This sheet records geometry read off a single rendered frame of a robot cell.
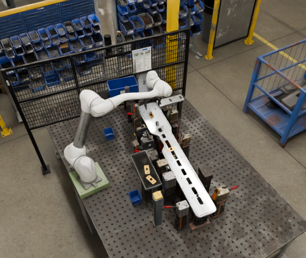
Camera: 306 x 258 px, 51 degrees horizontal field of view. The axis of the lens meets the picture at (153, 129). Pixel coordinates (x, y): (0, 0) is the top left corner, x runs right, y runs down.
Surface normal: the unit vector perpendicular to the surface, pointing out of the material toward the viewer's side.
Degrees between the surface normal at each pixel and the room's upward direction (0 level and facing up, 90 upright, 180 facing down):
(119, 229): 0
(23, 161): 0
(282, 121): 0
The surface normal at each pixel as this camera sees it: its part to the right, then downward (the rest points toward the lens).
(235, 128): -0.01, -0.68
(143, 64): 0.37, 0.68
